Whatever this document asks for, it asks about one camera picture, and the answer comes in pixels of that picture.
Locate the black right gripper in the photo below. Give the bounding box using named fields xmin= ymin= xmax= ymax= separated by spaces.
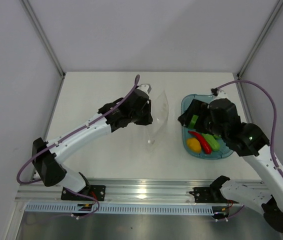
xmin=177 ymin=99 xmax=227 ymax=140

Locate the clear zip top bag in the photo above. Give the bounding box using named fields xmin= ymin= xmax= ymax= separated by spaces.
xmin=143 ymin=90 xmax=169 ymax=153

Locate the light green gourd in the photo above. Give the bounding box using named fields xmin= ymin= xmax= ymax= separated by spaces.
xmin=201 ymin=133 xmax=221 ymax=152

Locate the red chili pepper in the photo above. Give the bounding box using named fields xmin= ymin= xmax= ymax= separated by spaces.
xmin=188 ymin=130 xmax=212 ymax=155

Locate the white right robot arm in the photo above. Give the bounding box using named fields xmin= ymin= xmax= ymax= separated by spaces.
xmin=177 ymin=98 xmax=283 ymax=233

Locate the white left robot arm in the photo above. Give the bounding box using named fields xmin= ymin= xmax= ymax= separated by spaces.
xmin=32 ymin=84 xmax=153 ymax=200

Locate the green bell pepper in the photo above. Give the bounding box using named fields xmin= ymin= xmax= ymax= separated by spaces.
xmin=188 ymin=115 xmax=198 ymax=129

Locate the yellow lemon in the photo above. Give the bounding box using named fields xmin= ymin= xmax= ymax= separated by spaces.
xmin=186 ymin=137 xmax=202 ymax=154

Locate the teal plastic tray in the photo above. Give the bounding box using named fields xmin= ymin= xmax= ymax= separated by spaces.
xmin=180 ymin=93 xmax=234 ymax=160

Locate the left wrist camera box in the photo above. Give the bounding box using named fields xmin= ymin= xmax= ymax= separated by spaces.
xmin=137 ymin=83 xmax=152 ymax=95

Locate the aluminium mounting rail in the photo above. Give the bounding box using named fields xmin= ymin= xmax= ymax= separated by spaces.
xmin=15 ymin=178 xmax=267 ymax=202

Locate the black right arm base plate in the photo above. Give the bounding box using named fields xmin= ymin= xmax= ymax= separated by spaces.
xmin=189 ymin=187 xmax=229 ymax=204

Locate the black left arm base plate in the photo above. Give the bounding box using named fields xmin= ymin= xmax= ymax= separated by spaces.
xmin=60 ymin=185 xmax=106 ymax=202

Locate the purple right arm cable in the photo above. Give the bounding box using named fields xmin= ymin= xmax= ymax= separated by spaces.
xmin=210 ymin=80 xmax=283 ymax=201

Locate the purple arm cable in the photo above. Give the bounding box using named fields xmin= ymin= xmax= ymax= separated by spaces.
xmin=210 ymin=80 xmax=283 ymax=201
xmin=16 ymin=74 xmax=141 ymax=186

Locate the right aluminium frame post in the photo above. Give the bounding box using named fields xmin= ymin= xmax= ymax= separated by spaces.
xmin=236 ymin=0 xmax=283 ymax=80

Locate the aluminium frame post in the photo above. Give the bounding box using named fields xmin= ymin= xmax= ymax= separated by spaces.
xmin=19 ymin=0 xmax=66 ymax=78
xmin=236 ymin=0 xmax=283 ymax=80

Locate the slotted cable duct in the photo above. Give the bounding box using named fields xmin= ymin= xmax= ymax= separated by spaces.
xmin=25 ymin=202 xmax=214 ymax=216

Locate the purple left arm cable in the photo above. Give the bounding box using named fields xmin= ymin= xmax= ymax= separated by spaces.
xmin=16 ymin=74 xmax=141 ymax=186

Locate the left aluminium frame post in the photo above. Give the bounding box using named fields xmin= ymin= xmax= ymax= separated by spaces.
xmin=19 ymin=0 xmax=66 ymax=78

